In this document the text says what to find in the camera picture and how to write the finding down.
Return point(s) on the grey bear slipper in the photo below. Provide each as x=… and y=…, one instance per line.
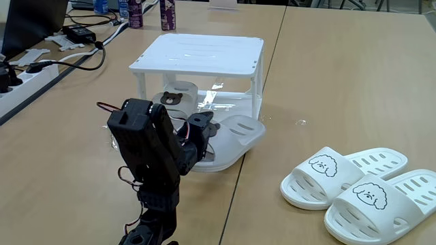
x=235, y=136
x=184, y=102

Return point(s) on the white dog slipper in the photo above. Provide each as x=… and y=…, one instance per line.
x=374, y=217
x=318, y=180

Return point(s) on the white two-shelf shoe rack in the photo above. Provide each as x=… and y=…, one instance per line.
x=204, y=54

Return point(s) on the clear tape strip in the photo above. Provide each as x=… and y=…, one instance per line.
x=111, y=144

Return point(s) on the clear tape piece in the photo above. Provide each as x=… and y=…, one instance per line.
x=301, y=122

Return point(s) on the purple drink can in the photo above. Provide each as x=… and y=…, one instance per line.
x=135, y=14
x=168, y=16

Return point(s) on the white card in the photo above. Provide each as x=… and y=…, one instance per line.
x=223, y=3

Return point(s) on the blue labelled bottle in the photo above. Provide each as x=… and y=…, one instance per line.
x=123, y=7
x=101, y=6

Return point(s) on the black power adapter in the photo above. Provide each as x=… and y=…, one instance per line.
x=79, y=33

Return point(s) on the black chair base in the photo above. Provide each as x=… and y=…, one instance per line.
x=301, y=2

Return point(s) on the white power strip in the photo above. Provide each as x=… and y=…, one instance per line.
x=30, y=85

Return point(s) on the black monitor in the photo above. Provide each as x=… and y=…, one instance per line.
x=34, y=23

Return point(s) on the black plug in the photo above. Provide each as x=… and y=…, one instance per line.
x=5, y=80

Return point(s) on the white flat plastic bracket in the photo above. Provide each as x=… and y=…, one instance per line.
x=64, y=41
x=29, y=56

